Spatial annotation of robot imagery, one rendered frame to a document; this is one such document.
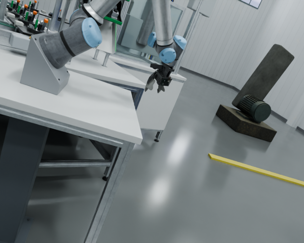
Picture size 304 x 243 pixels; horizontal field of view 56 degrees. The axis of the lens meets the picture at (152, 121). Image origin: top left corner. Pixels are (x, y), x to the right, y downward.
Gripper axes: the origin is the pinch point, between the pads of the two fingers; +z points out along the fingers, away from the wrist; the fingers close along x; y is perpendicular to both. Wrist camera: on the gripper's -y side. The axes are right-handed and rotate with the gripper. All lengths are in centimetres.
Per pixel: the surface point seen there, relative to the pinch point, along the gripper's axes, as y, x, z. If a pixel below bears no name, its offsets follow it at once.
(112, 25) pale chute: -72, -2, -4
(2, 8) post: -73, -72, 3
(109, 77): -32.1, -10.9, 15.5
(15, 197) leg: 29, -69, 51
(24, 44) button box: -33, -65, 3
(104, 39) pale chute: -59, -10, 3
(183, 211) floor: 33, 63, 94
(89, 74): -31.4, -24.9, 14.8
